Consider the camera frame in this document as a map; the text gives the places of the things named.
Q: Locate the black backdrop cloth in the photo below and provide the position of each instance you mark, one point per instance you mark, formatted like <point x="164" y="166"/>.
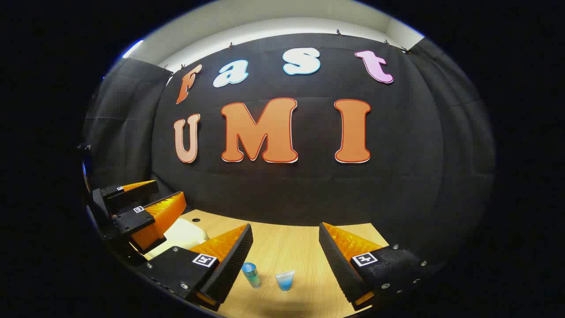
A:
<point x="309" y="190"/>

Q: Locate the blue skincare tube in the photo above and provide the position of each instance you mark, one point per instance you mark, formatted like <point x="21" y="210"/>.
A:
<point x="285" y="281"/>

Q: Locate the cream yellow suitcase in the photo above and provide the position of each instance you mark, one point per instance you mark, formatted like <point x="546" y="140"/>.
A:
<point x="183" y="234"/>

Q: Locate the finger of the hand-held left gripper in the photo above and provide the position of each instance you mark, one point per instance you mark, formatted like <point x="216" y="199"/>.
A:
<point x="132" y="196"/>
<point x="128" y="221"/>

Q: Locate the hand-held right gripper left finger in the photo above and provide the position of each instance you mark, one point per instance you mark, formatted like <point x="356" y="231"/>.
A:
<point x="231" y="265"/>

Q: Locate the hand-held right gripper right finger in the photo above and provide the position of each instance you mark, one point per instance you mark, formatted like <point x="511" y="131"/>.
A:
<point x="335" y="260"/>

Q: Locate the blue glass skincare bottle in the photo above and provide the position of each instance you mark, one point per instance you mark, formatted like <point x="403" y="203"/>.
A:
<point x="251" y="274"/>

